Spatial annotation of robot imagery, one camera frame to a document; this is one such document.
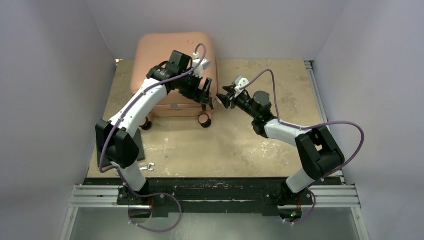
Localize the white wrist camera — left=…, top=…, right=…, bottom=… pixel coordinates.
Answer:
left=233, top=76, right=250, bottom=94
left=192, top=52, right=211, bottom=78

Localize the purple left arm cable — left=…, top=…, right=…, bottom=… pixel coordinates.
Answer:
left=98, top=43, right=183, bottom=233

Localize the pink suitcase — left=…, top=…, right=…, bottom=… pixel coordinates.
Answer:
left=130, top=32, right=219, bottom=130

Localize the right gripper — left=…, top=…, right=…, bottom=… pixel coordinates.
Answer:
left=216, top=85, right=259, bottom=120

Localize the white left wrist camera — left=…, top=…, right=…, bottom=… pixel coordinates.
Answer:
left=192, top=52, right=211, bottom=78

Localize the black flat notebook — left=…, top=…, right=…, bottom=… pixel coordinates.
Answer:
left=95, top=128, right=146, bottom=168

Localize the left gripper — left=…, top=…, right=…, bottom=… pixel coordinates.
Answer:
left=178, top=69, right=211, bottom=104

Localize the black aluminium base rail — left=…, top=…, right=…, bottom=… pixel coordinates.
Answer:
left=70, top=177, right=360, bottom=221

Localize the silver wrench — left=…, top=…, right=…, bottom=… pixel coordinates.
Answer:
left=139, top=162, right=155, bottom=172

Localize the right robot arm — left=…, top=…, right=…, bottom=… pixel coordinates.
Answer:
left=216, top=86, right=345, bottom=204

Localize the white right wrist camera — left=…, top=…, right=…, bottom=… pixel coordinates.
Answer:
left=233, top=76, right=250, bottom=94

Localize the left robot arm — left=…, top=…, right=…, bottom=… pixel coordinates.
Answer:
left=95, top=50, right=212, bottom=205

